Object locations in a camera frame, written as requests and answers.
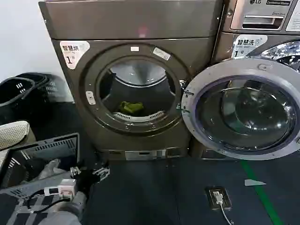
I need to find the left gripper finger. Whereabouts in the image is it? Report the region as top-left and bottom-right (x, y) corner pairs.
(92, 166), (111, 183)
(70, 165), (82, 177)

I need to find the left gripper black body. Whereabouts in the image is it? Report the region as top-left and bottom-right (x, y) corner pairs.
(75, 169), (101, 193)

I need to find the pale grey garment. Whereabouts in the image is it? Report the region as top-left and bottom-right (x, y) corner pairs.
(35, 157), (71, 180)

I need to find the dark grey slotted laundry basket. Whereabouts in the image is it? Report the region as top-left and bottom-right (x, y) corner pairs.
(0, 132), (81, 195)

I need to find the green cloth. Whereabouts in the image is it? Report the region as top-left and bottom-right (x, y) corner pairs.
(118, 101), (144, 114)

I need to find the white perforated basket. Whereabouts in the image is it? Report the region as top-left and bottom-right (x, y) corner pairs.
(0, 120), (36, 152)

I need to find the black slotted laundry basket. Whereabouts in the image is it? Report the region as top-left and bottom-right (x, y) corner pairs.
(0, 76), (36, 107)
(16, 72), (74, 104)

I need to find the floor power socket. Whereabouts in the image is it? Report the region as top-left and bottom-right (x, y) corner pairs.
(204, 186), (233, 210)

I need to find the grey front-loading dryer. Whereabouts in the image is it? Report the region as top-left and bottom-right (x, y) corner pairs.
(38, 0), (225, 162)

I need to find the white arrow floor marker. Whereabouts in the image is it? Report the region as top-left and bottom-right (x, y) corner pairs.
(243, 179), (267, 187)

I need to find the round glass dryer door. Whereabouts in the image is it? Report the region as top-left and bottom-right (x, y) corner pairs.
(180, 55), (300, 161)

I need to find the green floor tape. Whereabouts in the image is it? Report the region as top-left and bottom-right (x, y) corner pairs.
(238, 160), (285, 225)

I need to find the grey washer with round door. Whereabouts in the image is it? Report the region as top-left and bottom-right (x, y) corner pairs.
(212, 31), (300, 161)

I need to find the grey stacked machine with drawer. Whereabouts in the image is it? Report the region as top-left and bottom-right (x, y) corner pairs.
(221, 0), (300, 33)

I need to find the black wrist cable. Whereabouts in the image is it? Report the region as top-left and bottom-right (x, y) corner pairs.
(24, 187), (73, 211)

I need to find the white power cable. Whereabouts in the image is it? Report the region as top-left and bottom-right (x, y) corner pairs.
(212, 191), (235, 225)

